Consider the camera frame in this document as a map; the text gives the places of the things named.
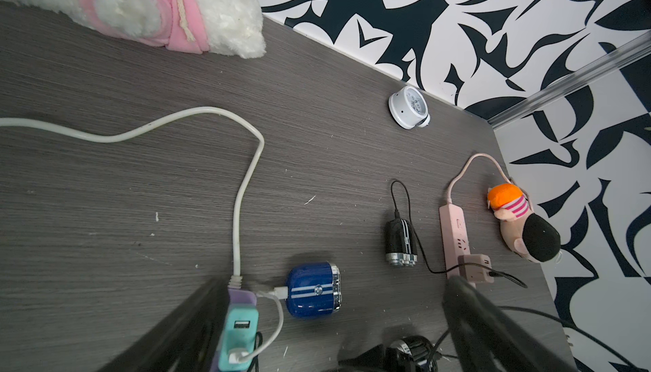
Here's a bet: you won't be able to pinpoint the pink power strip cable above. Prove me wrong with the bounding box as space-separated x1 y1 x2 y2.
446 152 512 205

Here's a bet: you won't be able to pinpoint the teal usb charger plug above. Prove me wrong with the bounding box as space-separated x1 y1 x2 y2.
216 304 259 371

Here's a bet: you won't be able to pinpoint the white power strip cable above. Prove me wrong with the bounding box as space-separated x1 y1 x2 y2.
0 106 266 279

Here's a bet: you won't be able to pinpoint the white plush toy pink outfit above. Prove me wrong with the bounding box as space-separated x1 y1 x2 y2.
2 0 266 59

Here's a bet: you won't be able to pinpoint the blue electric shaver white stripes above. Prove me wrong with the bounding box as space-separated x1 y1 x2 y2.
286 262 342 319

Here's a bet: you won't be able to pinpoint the pink power strip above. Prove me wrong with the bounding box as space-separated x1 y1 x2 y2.
439 204 471 270

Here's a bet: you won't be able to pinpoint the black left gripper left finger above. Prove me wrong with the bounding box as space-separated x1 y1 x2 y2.
100 278 229 371

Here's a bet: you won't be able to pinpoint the purple power strip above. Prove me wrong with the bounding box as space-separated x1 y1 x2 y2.
210 275 259 371

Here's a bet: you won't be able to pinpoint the white short usb cable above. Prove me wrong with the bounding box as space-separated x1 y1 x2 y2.
228 286 289 365

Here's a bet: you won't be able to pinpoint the black shaver cable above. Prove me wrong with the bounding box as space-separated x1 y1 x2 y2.
390 179 528 289

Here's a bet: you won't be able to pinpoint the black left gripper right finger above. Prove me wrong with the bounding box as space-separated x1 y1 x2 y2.
442 276 575 371

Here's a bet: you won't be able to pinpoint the small white alarm clock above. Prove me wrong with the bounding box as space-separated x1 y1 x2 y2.
388 85 431 130

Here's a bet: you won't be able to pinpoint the pink usb wall adapter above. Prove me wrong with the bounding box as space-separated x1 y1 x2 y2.
459 254 494 287

